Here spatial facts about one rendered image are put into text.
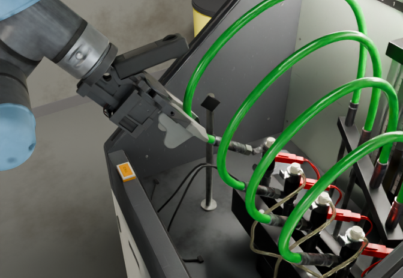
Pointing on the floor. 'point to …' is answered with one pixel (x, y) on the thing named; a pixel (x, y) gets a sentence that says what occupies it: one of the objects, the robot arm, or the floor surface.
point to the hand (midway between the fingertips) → (201, 126)
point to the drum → (209, 3)
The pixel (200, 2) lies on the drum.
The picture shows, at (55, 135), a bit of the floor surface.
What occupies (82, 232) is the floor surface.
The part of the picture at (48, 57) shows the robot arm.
